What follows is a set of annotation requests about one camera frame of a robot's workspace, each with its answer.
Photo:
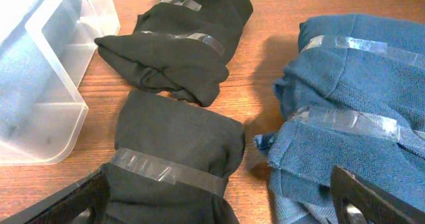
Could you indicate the clear plastic storage bin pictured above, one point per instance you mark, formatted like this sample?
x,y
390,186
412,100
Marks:
x,y
46,47

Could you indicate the black taped garment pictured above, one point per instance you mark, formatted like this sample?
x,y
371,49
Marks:
x,y
180,46
172,163

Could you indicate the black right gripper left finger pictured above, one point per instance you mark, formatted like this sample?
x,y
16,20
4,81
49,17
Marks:
x,y
84,201

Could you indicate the black taped garment lower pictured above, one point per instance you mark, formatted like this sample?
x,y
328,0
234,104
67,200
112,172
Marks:
x,y
172,163

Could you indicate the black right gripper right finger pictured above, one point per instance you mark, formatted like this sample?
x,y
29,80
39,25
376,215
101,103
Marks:
x,y
357,200

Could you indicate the black taped garment upper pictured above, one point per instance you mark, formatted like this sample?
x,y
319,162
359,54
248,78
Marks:
x,y
180,46

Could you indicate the blue taped garment bundle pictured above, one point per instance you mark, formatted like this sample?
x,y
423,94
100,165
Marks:
x,y
354,98

